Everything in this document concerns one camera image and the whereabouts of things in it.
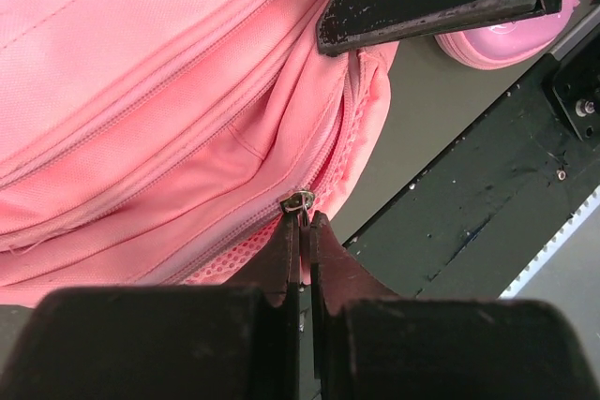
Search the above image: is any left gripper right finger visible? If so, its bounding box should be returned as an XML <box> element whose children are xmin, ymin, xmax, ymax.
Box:
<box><xmin>307</xmin><ymin>213</ymin><xmax>599</xmax><ymax>399</ymax></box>

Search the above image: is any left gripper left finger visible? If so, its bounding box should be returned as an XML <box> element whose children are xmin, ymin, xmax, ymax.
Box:
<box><xmin>1</xmin><ymin>215</ymin><xmax>300</xmax><ymax>399</ymax></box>

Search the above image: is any pink student backpack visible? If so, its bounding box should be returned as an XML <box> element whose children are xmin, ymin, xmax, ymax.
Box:
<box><xmin>1</xmin><ymin>0</ymin><xmax>397</xmax><ymax>307</ymax></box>

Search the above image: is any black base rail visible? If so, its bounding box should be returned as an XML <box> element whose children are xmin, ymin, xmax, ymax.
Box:
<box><xmin>345</xmin><ymin>40</ymin><xmax>599</xmax><ymax>298</ymax></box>

